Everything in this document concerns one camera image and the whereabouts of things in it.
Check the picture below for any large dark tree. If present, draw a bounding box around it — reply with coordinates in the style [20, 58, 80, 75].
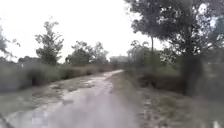
[124, 0, 224, 98]

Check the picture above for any clump of trees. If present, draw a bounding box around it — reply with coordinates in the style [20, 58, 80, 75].
[65, 40, 110, 66]

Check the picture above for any wet dirt path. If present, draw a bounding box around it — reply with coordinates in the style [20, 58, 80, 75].
[0, 69, 145, 128]

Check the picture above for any tall thin tree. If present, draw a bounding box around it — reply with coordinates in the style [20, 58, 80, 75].
[34, 20, 65, 66]

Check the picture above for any muddy grass verge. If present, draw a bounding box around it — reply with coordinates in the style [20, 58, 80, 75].
[109, 71, 224, 128]

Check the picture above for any thicket of bushes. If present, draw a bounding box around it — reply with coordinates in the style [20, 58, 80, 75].
[125, 39, 224, 101]

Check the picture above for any row of low bushes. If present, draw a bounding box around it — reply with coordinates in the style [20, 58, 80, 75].
[0, 61, 114, 93]

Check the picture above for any grass verge with puddles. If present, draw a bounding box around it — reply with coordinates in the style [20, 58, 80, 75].
[0, 70, 113, 117]

